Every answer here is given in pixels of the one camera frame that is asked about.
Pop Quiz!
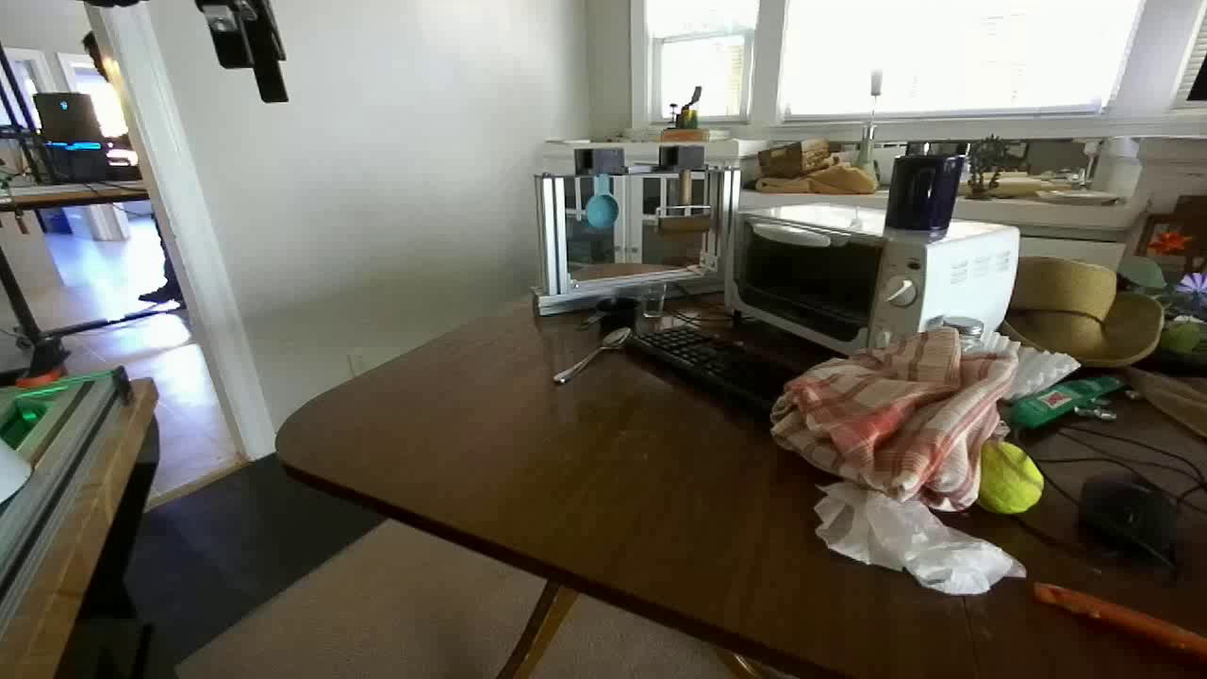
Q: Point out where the blue plastic cup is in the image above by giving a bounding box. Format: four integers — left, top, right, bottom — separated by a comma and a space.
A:
582, 187, 623, 234

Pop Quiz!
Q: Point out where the tan straw hat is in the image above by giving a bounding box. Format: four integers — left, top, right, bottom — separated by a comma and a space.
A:
1002, 254, 1168, 371

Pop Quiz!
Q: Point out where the metal spoon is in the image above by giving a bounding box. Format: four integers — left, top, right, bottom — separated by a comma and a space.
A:
551, 324, 639, 387

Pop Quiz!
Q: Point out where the black computer keyboard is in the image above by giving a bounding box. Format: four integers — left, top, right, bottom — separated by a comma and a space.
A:
623, 319, 823, 420

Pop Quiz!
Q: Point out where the small potted plant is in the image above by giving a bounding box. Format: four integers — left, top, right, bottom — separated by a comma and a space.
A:
664, 84, 708, 138

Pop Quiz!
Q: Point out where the clear drinking glass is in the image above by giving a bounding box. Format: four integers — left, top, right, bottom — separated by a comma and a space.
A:
635, 279, 674, 333

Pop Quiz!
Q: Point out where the orange utility knife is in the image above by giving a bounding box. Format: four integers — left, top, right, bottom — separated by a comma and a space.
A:
1029, 578, 1207, 665

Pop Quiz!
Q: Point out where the black mouse cable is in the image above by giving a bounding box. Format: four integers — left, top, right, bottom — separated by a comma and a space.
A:
1035, 420, 1207, 530

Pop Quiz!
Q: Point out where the black computer mouse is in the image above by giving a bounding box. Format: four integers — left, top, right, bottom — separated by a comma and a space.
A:
1077, 471, 1181, 564

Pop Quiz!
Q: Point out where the black mug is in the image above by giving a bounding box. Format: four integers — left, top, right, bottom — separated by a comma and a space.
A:
882, 146, 968, 241

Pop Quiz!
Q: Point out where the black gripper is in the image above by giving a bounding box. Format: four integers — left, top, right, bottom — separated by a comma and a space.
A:
246, 0, 292, 104

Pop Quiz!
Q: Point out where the white crumpled plastic bag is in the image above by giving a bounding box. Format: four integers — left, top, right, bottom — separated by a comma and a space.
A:
810, 478, 1029, 598

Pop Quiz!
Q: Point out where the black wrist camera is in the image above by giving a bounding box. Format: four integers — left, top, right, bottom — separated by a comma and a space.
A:
195, 0, 258, 72

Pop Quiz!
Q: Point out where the red white plaid towel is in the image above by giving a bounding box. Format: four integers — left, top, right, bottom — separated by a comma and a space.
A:
765, 327, 1021, 517

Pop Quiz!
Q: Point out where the floral printed cloth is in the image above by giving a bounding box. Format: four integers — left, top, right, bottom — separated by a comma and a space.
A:
1118, 222, 1207, 371

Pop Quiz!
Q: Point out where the white toaster oven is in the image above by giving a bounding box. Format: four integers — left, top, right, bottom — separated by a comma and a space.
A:
721, 202, 1028, 359

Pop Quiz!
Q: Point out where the white coffee filter stack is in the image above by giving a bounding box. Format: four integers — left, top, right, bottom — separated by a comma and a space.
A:
960, 327, 1083, 403

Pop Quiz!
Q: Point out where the yellow tennis ball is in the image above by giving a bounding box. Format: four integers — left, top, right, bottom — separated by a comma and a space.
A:
979, 437, 1049, 517

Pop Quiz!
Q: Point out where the woven basket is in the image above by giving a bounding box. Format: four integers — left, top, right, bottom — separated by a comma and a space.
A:
753, 138, 882, 200

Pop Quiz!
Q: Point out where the side table with green device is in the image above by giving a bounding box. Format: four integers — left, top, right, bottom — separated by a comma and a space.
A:
0, 371, 164, 679

